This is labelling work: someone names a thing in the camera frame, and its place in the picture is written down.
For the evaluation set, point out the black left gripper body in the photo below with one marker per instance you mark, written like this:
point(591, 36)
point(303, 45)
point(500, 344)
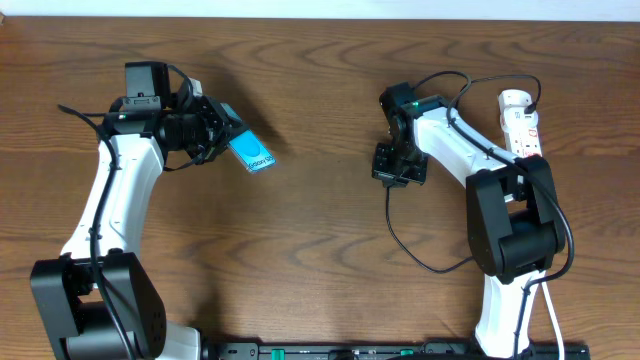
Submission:
point(216, 132)

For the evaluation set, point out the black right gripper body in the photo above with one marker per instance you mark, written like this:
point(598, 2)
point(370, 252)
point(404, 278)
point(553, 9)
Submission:
point(399, 165)

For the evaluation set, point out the blue screen smartphone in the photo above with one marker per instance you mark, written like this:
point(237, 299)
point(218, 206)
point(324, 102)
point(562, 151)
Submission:
point(251, 152)

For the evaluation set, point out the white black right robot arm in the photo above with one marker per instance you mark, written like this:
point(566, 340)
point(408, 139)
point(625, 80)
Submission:
point(517, 233)

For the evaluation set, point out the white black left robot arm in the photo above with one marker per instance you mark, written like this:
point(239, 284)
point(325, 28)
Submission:
point(95, 299)

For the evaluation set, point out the white charger adapter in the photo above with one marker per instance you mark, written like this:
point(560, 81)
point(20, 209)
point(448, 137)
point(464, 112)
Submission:
point(516, 111)

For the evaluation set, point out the white power strip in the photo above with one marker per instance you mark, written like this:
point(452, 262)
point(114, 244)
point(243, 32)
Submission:
point(525, 143)

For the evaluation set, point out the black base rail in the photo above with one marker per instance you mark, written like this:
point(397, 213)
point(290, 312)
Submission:
point(433, 349)

